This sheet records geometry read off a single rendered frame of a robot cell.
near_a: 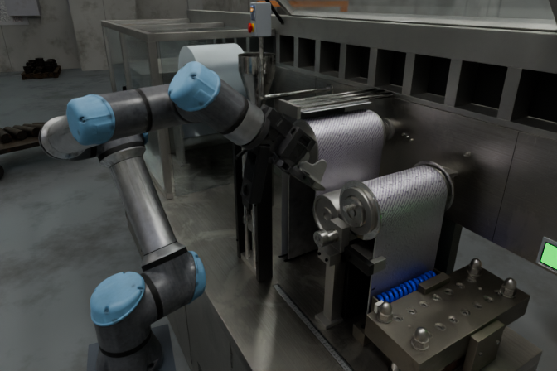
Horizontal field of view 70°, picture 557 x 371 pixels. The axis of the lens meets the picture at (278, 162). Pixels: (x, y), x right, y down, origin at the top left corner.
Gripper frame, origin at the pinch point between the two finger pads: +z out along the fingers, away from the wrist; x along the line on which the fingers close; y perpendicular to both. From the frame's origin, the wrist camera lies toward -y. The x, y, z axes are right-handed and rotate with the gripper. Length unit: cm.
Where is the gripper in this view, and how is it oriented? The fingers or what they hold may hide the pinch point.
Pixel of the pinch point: (312, 185)
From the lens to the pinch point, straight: 82.4
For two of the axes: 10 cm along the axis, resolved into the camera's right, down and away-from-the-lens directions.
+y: 5.6, -8.3, 0.2
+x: -5.1, -3.2, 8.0
